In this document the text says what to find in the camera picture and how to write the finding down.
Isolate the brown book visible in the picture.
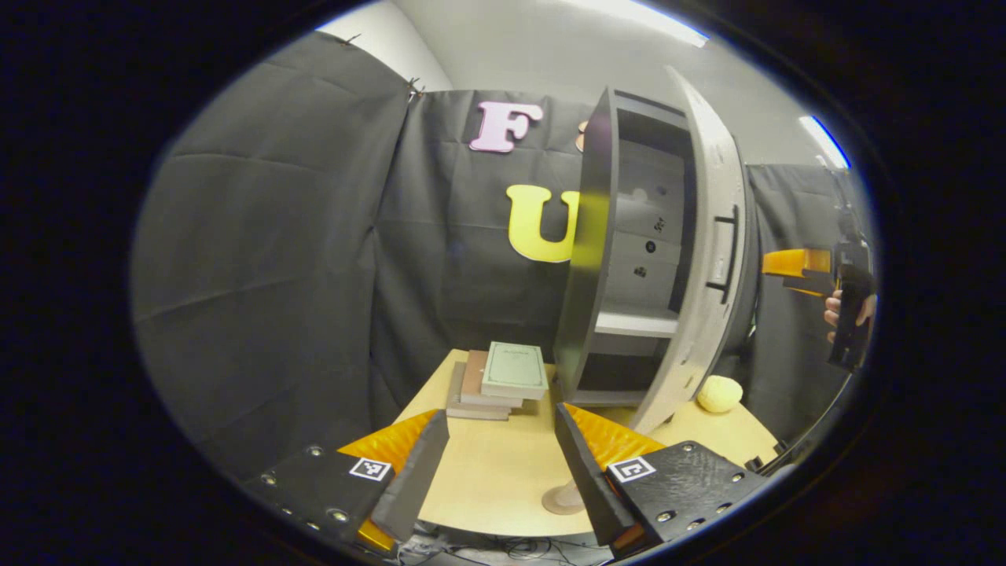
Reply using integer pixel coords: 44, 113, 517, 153
460, 350, 526, 408

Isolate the black door handle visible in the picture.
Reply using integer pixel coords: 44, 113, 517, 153
705, 204, 741, 305

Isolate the tangle of black floor cables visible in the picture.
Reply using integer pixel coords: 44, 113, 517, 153
401, 535, 614, 566

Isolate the yellow bun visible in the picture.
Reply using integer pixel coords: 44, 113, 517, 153
696, 375, 744, 414

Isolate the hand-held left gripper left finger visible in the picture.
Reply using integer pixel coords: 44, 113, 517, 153
244, 409, 450, 555

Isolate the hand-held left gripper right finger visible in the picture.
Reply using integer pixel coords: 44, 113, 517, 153
555, 404, 775, 559

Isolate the brown round coaster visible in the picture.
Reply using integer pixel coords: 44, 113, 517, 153
542, 478, 587, 516

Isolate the grey cabinet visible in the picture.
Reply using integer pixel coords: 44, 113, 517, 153
553, 86, 700, 407

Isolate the black backdrop cloth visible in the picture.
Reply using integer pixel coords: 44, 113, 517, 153
130, 31, 873, 480

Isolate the grey book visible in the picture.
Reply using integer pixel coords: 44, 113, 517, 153
446, 362, 512, 421

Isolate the grey cabinet door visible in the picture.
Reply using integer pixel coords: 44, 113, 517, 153
629, 65, 759, 436

